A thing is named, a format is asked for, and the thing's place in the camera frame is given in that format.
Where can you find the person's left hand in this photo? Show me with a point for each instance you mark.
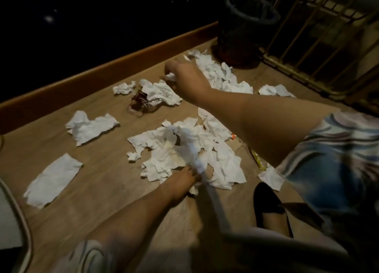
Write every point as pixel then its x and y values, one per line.
pixel 180 184

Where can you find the person's right hand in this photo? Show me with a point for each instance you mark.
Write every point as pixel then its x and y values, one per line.
pixel 189 80

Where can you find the person's right fingers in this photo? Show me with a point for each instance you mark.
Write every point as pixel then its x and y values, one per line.
pixel 171 68

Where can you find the person's left fingers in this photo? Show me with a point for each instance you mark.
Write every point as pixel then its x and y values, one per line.
pixel 192 174

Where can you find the small white tissue scrap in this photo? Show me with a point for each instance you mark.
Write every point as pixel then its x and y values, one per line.
pixel 170 77

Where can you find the white tissue wad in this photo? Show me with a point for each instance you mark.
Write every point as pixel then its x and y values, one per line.
pixel 189 145

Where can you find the person's left forearm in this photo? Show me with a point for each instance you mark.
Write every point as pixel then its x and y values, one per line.
pixel 133 222

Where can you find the person's right forearm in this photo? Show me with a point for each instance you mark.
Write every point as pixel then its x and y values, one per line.
pixel 260 118

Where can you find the pile of white crumpled tissues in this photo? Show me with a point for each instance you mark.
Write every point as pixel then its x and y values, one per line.
pixel 226 169

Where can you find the brown clear plastic wrapper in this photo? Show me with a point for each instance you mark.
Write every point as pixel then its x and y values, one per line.
pixel 140 101

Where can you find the heap of white torn tissues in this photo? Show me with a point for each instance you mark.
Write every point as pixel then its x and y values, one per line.
pixel 219 74

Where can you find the small crumpled white tissue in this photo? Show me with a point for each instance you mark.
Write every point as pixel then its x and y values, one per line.
pixel 123 88

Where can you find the clear wrapper with orange tip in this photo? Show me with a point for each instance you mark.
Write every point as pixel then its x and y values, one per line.
pixel 237 141

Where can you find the tiny white tissue ball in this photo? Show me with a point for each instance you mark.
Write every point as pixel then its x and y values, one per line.
pixel 133 156

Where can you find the yellow snack wrapper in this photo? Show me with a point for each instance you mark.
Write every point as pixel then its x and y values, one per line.
pixel 258 161

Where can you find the wooden skirting board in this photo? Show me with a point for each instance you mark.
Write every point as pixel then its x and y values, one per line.
pixel 103 74

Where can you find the black flat shoe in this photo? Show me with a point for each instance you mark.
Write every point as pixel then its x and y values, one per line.
pixel 265 201

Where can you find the black mesh waste bin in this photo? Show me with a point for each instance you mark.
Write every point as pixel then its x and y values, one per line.
pixel 247 27

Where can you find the person's leg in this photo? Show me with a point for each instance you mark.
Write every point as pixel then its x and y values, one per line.
pixel 275 222

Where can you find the large crumpled white tissue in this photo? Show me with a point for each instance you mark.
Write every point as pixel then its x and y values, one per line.
pixel 88 127

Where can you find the blue patterned shirt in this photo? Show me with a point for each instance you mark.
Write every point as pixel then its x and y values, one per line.
pixel 331 163

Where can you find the flat white tissue sheet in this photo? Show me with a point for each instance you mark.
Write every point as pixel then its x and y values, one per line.
pixel 51 181

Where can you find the gold metal rack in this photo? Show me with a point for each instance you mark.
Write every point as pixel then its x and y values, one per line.
pixel 319 59

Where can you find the white rounded appliance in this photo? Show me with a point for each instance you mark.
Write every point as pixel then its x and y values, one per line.
pixel 9 222

